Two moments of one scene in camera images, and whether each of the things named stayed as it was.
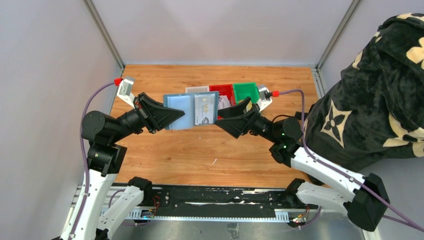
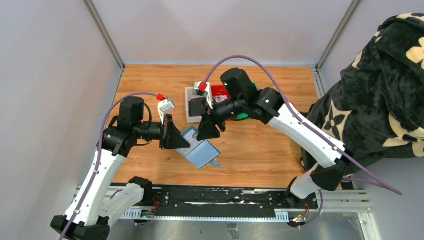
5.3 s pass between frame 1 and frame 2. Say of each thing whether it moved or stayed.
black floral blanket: stayed
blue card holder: moved
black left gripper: moved
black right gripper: moved
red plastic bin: stayed
